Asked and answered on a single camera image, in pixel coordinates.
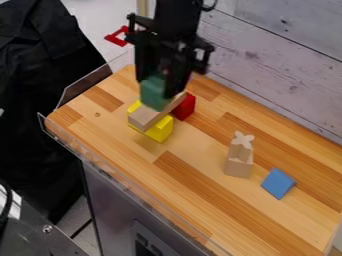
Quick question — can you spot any black metal equipment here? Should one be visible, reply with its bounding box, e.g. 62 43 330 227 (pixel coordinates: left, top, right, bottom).
0 179 91 256

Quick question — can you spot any beige rectangular block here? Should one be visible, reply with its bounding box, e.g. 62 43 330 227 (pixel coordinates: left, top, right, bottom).
126 91 190 133

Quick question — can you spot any red clamp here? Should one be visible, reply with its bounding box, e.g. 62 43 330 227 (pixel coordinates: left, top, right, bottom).
102 25 133 48

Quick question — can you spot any yellow block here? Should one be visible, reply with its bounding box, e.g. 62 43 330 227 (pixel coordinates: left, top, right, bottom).
125 99 176 144

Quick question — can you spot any green cube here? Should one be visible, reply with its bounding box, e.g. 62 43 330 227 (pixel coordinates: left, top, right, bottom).
138 75 174 113

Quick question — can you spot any blue wedge block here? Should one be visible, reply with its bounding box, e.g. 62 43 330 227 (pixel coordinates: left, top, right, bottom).
259 167 298 201

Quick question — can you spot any beige cube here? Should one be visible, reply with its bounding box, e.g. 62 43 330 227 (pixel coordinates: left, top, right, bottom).
221 155 256 179

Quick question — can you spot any black cloth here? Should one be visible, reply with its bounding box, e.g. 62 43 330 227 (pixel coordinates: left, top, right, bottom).
0 0 109 225

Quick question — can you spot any beige plus block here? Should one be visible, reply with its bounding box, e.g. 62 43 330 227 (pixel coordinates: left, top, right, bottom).
227 130 257 165

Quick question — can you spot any red block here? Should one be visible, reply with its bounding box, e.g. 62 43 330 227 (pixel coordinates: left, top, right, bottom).
169 92 198 122

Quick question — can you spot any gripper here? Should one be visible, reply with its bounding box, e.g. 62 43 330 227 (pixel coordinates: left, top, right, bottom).
124 12 217 100

